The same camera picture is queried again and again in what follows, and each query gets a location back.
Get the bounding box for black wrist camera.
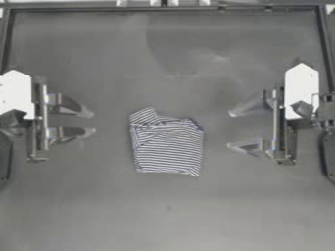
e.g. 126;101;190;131
290;100;316;120
0;109;29;130

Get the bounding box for navy white striped t-shirt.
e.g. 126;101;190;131
126;106;205;177

